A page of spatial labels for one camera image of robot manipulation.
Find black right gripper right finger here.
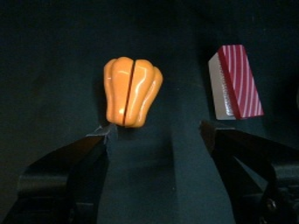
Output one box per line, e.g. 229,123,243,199
199,119,299,224

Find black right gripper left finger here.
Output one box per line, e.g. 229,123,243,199
0,123,117,224

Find orange toy squash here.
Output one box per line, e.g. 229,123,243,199
101,56,164,129

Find salmon sushi toy block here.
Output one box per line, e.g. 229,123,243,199
207,44,265,121

